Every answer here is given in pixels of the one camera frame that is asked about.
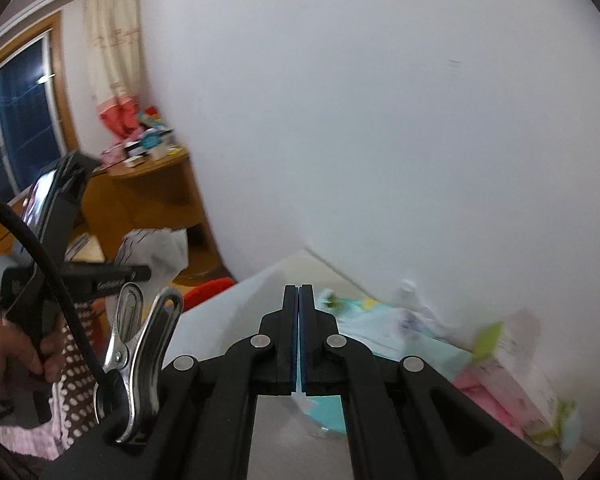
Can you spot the wooden desk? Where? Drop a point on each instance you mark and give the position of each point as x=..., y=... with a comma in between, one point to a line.
x=140, y=200

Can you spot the long white green box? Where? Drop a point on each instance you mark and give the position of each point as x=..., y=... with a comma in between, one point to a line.
x=525, y=375

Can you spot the clutter of small boxes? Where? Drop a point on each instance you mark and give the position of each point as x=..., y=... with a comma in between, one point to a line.
x=147, y=142

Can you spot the person's left hand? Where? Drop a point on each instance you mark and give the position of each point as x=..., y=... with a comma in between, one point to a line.
x=10, y=355

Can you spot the white plastic bag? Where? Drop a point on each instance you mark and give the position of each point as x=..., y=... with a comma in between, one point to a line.
x=152, y=252

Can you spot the white plastic wrapper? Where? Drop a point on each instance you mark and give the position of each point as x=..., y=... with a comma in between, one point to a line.
x=420, y=320

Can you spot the metal spring clip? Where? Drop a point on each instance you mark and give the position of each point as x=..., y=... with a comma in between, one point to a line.
x=140, y=360

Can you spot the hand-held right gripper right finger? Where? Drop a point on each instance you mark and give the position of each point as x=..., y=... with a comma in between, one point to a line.
x=306, y=360

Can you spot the red plastic stool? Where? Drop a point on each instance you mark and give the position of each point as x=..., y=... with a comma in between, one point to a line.
x=207, y=292

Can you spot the cream patterned curtain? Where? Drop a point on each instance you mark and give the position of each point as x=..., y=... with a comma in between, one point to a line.
x=112, y=35

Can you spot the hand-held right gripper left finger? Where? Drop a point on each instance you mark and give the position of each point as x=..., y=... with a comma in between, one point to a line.
x=291, y=360

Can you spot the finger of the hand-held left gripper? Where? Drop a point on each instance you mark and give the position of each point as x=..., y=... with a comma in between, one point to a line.
x=110, y=282

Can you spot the pink paper sheet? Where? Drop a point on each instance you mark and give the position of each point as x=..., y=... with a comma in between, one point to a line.
x=485, y=400

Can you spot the brown polka dot cloth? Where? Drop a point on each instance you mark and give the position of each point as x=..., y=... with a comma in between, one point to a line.
x=75, y=360

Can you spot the wood framed window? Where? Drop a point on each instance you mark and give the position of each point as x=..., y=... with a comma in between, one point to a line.
x=25, y=85

